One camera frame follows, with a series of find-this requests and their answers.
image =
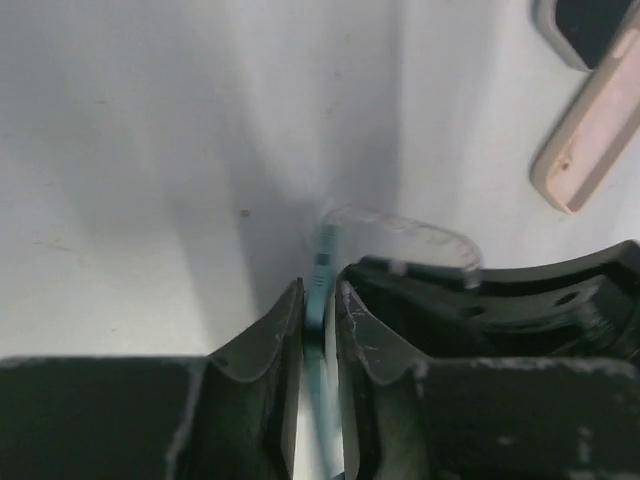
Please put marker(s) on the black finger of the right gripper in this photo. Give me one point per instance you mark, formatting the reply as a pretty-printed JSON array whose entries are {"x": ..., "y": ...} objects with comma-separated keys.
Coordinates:
[{"x": 584, "y": 307}]

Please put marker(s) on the beige silicone phone case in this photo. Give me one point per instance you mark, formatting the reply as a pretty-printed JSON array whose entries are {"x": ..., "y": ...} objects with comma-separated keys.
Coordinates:
[{"x": 594, "y": 132}]

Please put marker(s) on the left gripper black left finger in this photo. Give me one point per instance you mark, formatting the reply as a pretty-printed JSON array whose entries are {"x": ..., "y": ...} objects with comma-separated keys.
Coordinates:
[{"x": 231, "y": 414}]

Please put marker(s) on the black phone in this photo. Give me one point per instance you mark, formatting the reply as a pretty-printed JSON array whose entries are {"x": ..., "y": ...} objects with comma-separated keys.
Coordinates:
[{"x": 580, "y": 31}]

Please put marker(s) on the clear magnetic phone case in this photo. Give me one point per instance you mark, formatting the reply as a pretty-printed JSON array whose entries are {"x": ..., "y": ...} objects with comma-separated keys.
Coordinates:
[{"x": 367, "y": 232}]

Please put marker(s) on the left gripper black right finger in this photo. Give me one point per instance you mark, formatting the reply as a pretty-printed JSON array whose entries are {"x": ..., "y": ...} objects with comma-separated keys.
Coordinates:
[{"x": 406, "y": 415}]

